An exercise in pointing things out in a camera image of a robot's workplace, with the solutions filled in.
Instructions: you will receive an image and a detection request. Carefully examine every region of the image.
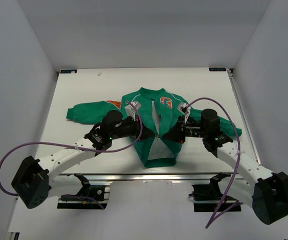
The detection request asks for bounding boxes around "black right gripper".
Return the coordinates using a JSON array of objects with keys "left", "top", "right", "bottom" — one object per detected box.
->
[{"left": 162, "top": 115, "right": 208, "bottom": 144}]

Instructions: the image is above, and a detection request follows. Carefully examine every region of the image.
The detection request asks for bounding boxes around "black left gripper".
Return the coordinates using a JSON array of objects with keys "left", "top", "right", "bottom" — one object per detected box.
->
[{"left": 110, "top": 115, "right": 155, "bottom": 142}]

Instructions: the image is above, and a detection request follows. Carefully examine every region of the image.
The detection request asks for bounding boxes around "green kids varsity jacket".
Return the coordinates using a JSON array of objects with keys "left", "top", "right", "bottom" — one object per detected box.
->
[{"left": 67, "top": 86, "right": 243, "bottom": 169}]

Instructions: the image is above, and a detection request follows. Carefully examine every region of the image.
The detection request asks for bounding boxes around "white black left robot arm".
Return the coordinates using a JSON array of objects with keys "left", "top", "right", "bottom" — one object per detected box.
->
[{"left": 11, "top": 110, "right": 155, "bottom": 209}]

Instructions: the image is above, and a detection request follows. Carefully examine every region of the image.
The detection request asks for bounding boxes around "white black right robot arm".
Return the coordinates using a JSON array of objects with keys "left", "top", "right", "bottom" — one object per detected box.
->
[{"left": 164, "top": 107, "right": 288, "bottom": 225}]

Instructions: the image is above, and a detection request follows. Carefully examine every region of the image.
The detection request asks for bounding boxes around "dark label sticker right corner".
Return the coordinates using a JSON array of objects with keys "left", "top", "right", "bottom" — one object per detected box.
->
[{"left": 208, "top": 67, "right": 226, "bottom": 72}]

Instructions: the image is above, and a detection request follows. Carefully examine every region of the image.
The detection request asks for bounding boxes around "dark label sticker corner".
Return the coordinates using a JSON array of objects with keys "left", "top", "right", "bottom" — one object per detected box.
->
[
  {"left": 60, "top": 69, "right": 77, "bottom": 74},
  {"left": 208, "top": 67, "right": 226, "bottom": 72}
]

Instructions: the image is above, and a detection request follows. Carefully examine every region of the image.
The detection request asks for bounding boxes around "dark label sticker left corner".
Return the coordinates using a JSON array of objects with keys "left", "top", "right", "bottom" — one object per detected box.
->
[{"left": 60, "top": 69, "right": 77, "bottom": 74}]

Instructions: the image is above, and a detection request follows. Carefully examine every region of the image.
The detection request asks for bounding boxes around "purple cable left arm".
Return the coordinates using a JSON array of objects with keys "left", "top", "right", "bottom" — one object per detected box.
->
[{"left": 0, "top": 101, "right": 144, "bottom": 210}]

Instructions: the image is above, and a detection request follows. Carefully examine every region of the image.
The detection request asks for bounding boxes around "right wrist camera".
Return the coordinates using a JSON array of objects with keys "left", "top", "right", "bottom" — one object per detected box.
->
[{"left": 177, "top": 102, "right": 191, "bottom": 123}]

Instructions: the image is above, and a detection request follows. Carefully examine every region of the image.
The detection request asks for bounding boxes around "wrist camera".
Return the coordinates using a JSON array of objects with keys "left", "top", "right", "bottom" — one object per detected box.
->
[
  {"left": 177, "top": 102, "right": 191, "bottom": 123},
  {"left": 124, "top": 101, "right": 141, "bottom": 121}
]

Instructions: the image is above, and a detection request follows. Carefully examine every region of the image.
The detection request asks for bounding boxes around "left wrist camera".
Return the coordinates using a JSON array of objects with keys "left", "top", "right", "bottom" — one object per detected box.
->
[{"left": 124, "top": 101, "right": 141, "bottom": 121}]

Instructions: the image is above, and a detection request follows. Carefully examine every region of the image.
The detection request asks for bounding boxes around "aluminium front table rail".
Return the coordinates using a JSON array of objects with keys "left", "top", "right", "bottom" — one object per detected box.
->
[{"left": 56, "top": 172, "right": 222, "bottom": 185}]

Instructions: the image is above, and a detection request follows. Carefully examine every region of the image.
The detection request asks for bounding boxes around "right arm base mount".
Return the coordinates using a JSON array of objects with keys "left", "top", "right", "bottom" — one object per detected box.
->
[{"left": 188, "top": 173, "right": 231, "bottom": 213}]

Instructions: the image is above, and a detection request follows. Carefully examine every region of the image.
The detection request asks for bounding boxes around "aluminium right side rail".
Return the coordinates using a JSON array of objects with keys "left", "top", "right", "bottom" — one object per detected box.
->
[{"left": 227, "top": 68, "right": 262, "bottom": 165}]

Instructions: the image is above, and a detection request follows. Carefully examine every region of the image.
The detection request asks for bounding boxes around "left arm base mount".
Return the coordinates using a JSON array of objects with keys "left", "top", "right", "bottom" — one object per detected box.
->
[{"left": 57, "top": 173, "right": 110, "bottom": 210}]

